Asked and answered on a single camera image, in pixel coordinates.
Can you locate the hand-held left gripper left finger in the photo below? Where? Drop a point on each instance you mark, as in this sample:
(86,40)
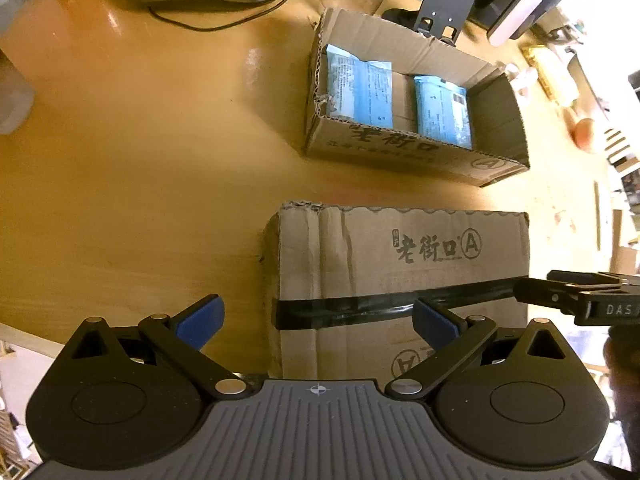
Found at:
(200,317)

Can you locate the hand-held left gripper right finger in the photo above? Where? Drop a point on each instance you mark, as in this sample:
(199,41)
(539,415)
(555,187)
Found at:
(435,320)

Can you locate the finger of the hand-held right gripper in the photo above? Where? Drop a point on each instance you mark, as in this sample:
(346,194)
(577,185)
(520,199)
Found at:
(585,277)
(545,292)

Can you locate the printed cardboard box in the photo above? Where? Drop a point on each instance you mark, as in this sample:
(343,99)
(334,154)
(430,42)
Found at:
(380,147)

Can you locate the small blue wet wipes packet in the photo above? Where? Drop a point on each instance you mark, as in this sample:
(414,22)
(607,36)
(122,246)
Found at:
(442,115)

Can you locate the large blue wet wipes packet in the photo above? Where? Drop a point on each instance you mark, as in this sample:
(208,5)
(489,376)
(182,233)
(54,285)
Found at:
(355,85)

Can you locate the person's right hand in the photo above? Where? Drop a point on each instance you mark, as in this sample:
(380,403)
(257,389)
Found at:
(622,365)

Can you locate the taped closed cardboard box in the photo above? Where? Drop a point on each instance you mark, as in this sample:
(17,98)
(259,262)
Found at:
(350,260)

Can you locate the red yellow apple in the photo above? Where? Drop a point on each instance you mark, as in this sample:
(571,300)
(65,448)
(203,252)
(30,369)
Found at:
(585,135)

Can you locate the yellow wet wipes pack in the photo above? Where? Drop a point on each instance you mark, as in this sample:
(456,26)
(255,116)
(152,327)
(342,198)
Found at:
(547,72)

